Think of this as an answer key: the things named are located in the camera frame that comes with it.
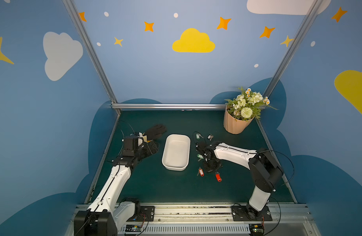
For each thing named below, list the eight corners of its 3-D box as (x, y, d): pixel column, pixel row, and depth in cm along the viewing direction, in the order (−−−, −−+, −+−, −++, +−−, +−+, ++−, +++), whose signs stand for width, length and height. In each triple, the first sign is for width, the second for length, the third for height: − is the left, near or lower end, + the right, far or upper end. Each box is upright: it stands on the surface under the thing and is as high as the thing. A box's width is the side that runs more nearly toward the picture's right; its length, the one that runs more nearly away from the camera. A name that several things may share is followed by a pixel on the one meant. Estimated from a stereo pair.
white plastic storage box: (162, 171, 91) (161, 167, 86) (165, 138, 106) (164, 133, 101) (190, 171, 91) (191, 167, 86) (189, 138, 106) (190, 134, 102)
